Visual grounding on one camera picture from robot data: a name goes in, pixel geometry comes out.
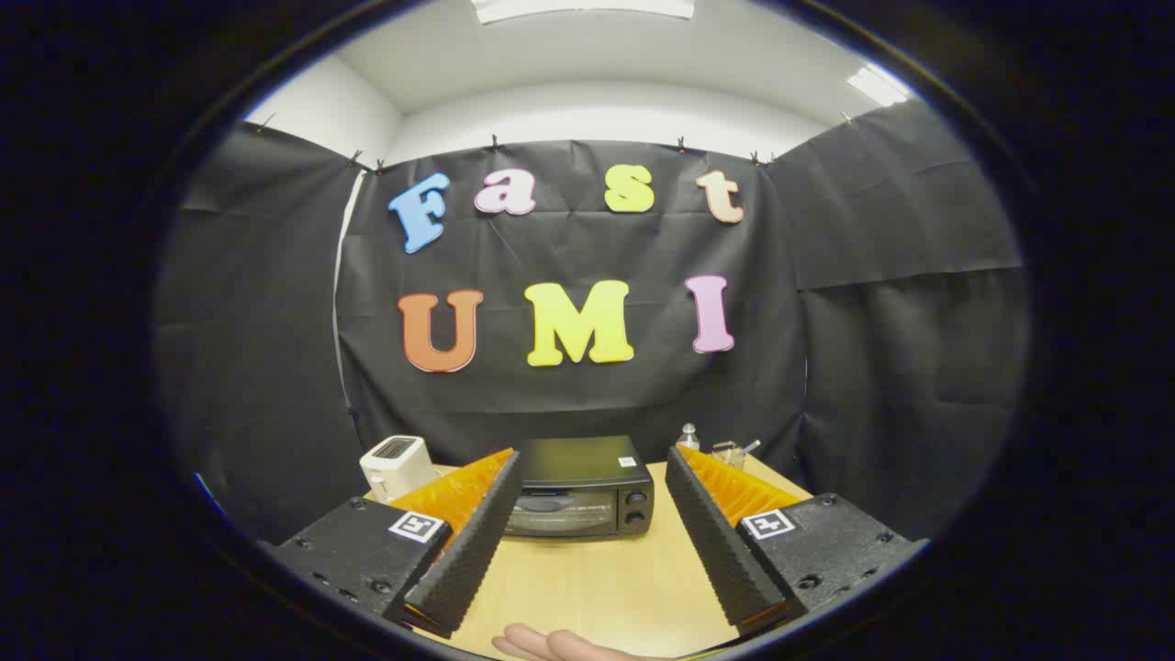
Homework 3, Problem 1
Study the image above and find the black toaster oven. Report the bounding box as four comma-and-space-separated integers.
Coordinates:
503, 436, 655, 540

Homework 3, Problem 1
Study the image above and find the white pop-up toaster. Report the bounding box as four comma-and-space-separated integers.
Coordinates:
359, 435, 441, 504

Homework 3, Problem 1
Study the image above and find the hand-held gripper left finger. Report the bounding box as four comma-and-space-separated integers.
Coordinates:
275, 448, 526, 640

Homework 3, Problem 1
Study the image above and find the clear glass utensil holder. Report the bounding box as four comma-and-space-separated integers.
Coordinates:
711, 439, 761, 471

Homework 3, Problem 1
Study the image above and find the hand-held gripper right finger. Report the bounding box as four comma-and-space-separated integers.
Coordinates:
665, 445, 928, 636

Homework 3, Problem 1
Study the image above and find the small ceiling light panel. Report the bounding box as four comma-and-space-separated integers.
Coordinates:
846, 64, 910, 106

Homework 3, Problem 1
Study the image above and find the black backdrop cloth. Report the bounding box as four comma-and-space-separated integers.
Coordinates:
156, 96, 1029, 543

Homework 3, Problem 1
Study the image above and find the long ceiling light panel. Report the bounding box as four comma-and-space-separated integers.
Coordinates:
473, 0, 696, 24

